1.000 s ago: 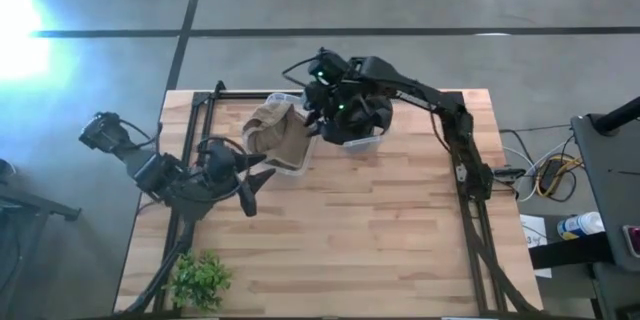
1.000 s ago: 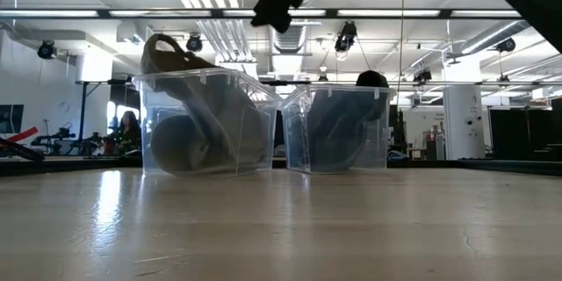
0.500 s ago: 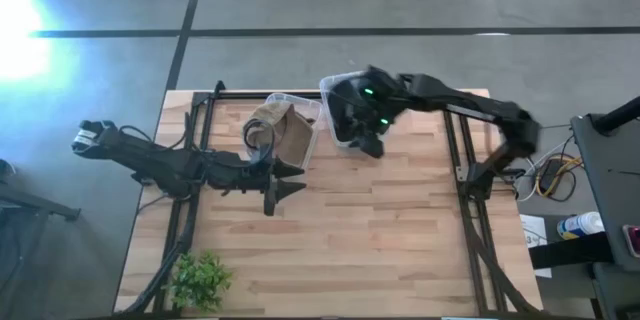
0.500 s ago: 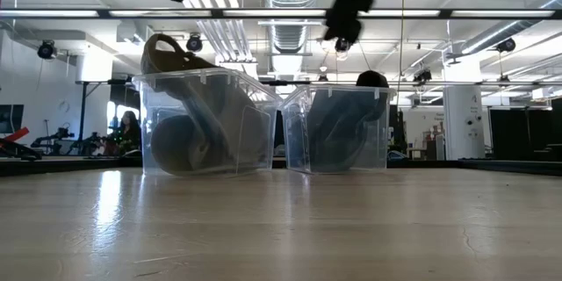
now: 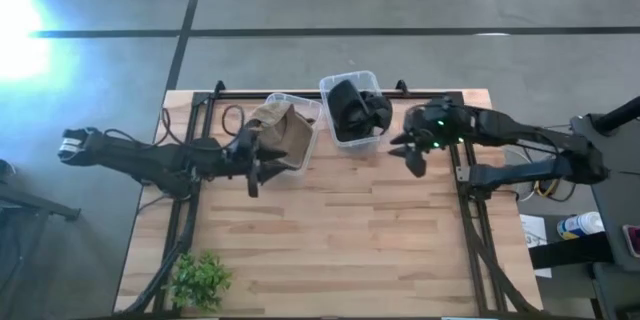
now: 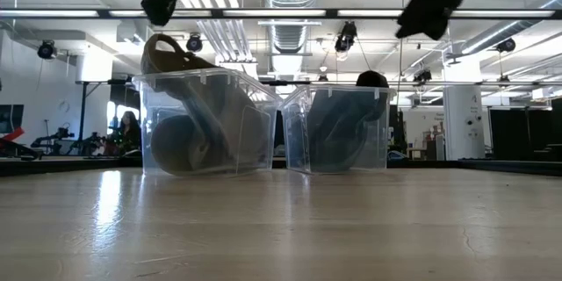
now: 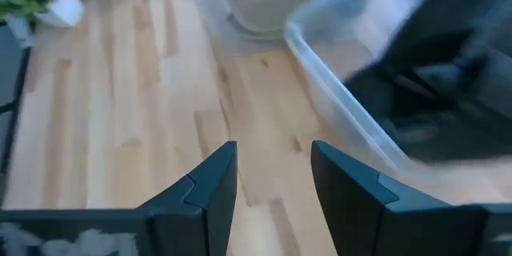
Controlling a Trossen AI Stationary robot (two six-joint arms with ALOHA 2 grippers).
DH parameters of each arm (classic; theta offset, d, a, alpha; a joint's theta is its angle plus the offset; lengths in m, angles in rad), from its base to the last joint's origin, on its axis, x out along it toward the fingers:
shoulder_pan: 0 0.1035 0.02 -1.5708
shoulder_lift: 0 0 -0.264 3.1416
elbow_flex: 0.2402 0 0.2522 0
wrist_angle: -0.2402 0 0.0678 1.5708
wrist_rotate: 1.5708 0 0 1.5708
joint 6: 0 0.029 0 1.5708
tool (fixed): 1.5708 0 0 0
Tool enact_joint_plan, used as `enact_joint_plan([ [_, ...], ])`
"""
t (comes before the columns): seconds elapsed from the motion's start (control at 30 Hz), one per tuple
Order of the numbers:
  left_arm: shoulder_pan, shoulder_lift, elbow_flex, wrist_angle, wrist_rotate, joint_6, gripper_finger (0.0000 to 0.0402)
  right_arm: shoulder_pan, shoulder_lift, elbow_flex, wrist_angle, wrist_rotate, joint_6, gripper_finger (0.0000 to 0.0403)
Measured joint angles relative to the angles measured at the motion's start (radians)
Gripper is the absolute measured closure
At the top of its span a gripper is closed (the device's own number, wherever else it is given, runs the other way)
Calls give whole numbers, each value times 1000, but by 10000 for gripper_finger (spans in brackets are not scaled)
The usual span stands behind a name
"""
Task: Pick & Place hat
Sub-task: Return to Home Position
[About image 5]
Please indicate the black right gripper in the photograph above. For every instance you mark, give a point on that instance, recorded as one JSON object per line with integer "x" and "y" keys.
{"x": 422, "y": 142}

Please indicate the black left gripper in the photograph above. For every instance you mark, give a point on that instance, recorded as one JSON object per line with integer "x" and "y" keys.
{"x": 253, "y": 170}

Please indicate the tan cotton cap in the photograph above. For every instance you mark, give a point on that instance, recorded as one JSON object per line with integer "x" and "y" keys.
{"x": 295, "y": 137}

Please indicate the dark olive cap with buckle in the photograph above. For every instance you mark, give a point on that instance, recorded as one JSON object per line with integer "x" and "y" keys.
{"x": 357, "y": 110}

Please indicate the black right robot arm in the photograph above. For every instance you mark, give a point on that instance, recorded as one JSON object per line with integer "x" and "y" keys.
{"x": 525, "y": 132}

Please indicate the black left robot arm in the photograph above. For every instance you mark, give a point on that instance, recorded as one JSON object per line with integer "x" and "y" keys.
{"x": 150, "y": 160}

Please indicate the clear plastic bin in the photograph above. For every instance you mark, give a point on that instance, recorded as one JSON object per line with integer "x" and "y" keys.
{"x": 305, "y": 110}
{"x": 350, "y": 80}

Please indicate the small green artificial plant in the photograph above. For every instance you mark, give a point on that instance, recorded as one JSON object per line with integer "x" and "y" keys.
{"x": 200, "y": 280}

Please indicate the white paper sheet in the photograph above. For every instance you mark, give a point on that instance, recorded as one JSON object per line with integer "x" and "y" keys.
{"x": 536, "y": 245}

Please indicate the white canister blue yellow label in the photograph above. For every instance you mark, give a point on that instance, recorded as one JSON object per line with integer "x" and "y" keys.
{"x": 580, "y": 225}

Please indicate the black flat bar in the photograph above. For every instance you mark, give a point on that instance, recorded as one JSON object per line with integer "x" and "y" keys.
{"x": 570, "y": 251}

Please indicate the black round pole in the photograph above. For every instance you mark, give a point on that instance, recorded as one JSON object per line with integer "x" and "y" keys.
{"x": 617, "y": 115}

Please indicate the grey side cart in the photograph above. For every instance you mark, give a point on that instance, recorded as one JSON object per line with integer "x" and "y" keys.
{"x": 615, "y": 200}

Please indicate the black floor stand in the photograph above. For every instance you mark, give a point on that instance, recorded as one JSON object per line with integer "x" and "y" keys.
{"x": 30, "y": 210}

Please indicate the pink phone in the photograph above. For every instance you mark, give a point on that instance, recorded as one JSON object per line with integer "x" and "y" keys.
{"x": 632, "y": 241}

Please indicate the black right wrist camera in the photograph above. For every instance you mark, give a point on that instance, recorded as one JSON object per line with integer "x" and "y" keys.
{"x": 439, "y": 112}

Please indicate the black aluminium table frame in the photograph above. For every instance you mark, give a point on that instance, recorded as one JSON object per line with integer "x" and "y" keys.
{"x": 470, "y": 200}

